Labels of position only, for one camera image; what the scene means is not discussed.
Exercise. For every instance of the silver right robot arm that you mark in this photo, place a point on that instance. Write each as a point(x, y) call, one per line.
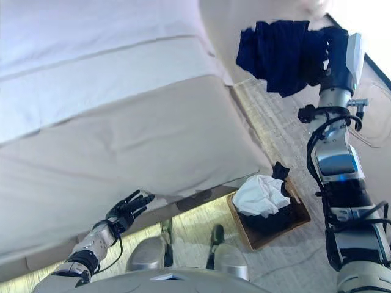
point(339, 164)

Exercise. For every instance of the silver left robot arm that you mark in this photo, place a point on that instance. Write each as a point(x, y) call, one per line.
point(91, 241)

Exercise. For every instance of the bright window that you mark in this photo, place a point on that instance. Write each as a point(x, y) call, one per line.
point(378, 27)

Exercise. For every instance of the grey robot torso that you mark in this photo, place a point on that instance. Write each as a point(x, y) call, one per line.
point(137, 284)

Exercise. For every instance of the silver right robot leg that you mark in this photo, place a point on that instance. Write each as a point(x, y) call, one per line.
point(229, 262)

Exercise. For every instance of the beige oval floor mat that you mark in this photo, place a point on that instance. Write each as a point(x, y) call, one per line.
point(377, 122)

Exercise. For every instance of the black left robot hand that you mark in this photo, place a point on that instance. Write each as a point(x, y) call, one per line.
point(128, 210)

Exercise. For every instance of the white garment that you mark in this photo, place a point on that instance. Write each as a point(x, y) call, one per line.
point(262, 195)

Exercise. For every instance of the white duvet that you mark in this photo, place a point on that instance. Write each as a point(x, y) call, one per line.
point(91, 61)

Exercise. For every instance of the brown wicker basket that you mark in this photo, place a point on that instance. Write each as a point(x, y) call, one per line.
point(275, 236)

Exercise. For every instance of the black garment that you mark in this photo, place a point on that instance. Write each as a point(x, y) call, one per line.
point(275, 219)

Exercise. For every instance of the navy blue garment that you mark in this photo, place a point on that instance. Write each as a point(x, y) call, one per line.
point(275, 58)

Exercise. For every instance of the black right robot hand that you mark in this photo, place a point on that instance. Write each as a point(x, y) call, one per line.
point(345, 61)

